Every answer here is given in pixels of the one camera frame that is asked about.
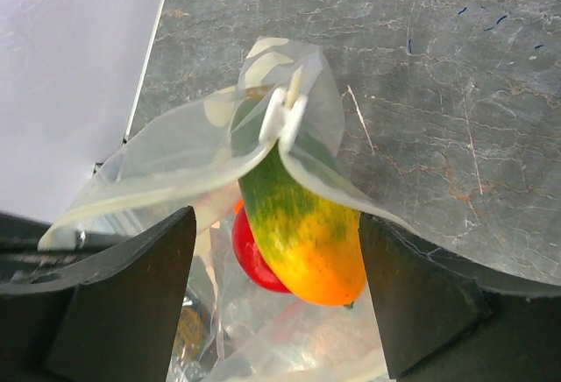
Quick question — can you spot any green yellow mango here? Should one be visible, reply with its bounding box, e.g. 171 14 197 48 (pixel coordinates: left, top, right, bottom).
238 147 366 308

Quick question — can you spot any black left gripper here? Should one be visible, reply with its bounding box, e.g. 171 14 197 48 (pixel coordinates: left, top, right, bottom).
1 213 95 283

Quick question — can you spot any clear polka dot zip bag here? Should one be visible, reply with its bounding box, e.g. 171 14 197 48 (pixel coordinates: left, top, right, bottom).
37 36 561 382

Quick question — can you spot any bright red apple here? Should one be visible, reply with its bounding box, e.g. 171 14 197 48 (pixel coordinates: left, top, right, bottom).
231 207 290 294

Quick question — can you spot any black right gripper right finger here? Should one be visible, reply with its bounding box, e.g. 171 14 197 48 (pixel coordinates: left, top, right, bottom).
359 215 560 381

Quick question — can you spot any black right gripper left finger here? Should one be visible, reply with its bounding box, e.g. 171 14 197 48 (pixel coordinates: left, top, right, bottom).
1 207 196 381

